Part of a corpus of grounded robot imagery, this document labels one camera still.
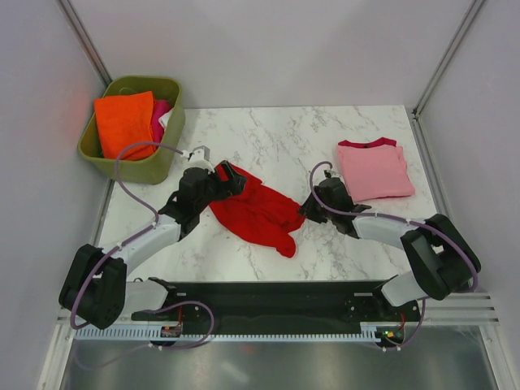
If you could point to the left aluminium frame post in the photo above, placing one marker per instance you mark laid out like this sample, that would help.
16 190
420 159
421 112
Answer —
72 17

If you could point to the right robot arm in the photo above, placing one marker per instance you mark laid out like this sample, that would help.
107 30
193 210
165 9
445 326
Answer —
441 262

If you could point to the aluminium frame post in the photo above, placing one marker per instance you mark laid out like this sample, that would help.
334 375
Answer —
456 40
72 17

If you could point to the orange t-shirt in bin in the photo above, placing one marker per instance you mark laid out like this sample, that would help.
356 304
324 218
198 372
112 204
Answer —
123 120

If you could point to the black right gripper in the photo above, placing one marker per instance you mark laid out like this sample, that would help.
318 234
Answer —
307 209

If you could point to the right aluminium frame post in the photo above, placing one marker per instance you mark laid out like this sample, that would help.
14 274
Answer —
456 40

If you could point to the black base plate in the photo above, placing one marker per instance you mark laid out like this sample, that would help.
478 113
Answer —
309 307

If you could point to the grey slotted cable duct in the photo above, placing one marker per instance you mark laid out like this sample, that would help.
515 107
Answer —
160 333

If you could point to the magenta t-shirt in bin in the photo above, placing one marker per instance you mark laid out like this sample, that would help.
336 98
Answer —
161 107

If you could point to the white garment in bin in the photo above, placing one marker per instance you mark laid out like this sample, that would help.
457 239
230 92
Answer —
164 119

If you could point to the folded pink t-shirt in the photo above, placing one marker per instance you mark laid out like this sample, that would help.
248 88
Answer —
374 173

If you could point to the red t-shirt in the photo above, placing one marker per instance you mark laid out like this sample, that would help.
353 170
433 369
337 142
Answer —
260 215

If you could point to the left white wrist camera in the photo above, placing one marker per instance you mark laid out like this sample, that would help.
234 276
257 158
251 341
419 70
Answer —
198 157

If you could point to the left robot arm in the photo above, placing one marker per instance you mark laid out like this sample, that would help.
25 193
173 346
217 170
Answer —
95 286

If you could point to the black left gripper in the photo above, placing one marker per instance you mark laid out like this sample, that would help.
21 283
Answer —
233 186

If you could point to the aluminium rail right of table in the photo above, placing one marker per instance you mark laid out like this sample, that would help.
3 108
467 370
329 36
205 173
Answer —
429 163

